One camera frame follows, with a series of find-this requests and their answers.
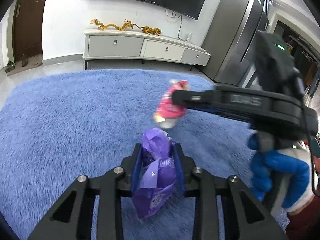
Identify dark brown door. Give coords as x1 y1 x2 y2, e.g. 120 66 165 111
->
12 0 52 63

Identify small purple bag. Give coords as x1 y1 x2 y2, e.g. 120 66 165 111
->
132 127 177 219

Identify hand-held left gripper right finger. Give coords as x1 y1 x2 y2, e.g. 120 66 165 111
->
171 142 289 240

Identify golden dragon figurine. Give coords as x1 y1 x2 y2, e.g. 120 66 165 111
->
90 19 140 32

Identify grey refrigerator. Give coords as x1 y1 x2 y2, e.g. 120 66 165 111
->
201 0 269 87

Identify blue fluffy blanket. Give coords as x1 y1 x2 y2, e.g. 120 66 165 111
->
0 69 290 240

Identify pink snack wrapper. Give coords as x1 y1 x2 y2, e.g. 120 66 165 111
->
154 79 189 129

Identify hanging clothes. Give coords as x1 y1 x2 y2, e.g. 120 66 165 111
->
287 35 320 98

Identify golden tiger figurine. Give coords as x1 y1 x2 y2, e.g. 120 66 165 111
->
142 26 162 35

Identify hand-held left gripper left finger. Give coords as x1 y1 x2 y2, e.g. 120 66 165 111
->
27 144 144 240

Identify person's right forearm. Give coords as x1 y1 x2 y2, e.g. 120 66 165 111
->
285 197 320 240

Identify white television cabinet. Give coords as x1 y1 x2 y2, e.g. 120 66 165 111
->
83 27 212 70

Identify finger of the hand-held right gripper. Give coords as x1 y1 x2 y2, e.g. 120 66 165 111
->
172 89 251 123

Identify person's right hand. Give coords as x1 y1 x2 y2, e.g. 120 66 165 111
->
247 132 317 214

